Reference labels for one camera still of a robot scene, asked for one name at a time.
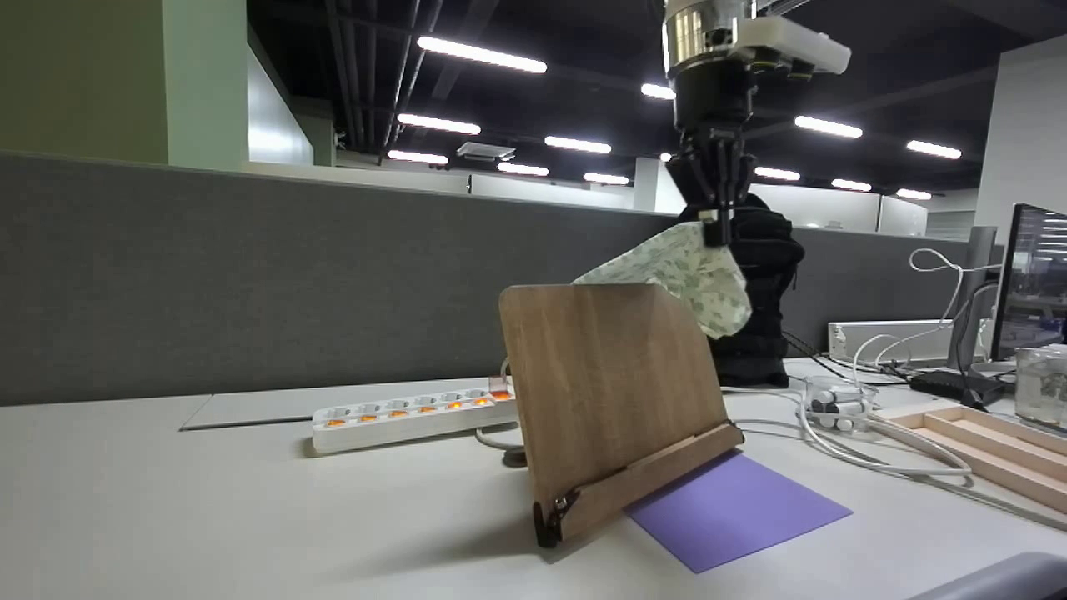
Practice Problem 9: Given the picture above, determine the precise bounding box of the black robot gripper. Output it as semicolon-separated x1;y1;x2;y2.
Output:
673;63;757;248

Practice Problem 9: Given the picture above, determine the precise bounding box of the patterned white green cloth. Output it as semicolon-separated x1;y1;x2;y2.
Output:
579;221;753;341

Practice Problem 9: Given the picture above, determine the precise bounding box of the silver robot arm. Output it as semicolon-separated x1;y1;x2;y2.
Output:
664;0;757;248

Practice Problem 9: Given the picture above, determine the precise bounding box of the wooden book stand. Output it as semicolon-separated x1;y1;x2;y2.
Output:
498;283;744;550

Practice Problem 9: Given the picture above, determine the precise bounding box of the white rectangular box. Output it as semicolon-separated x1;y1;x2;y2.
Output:
827;321;954;364

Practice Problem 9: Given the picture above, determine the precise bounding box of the white power strip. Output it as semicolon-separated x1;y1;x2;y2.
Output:
309;377;516;454

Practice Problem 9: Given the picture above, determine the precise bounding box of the computer monitor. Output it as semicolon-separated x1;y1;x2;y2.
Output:
990;203;1067;360

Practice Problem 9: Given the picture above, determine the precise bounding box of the purple paper sheet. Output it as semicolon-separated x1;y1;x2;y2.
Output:
629;454;851;573

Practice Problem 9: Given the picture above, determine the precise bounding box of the clear plastic container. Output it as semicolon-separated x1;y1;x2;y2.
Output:
1013;342;1067;431

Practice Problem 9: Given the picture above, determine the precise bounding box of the grey partition divider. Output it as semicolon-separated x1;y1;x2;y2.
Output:
0;151;1003;408

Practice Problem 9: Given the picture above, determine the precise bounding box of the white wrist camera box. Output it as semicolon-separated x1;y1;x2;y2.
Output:
735;16;851;76

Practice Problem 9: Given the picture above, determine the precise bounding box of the white cable bundle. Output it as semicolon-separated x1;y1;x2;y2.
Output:
726;377;979;492

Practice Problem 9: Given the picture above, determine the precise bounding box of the wooden tray frame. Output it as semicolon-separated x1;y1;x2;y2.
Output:
897;408;1067;514

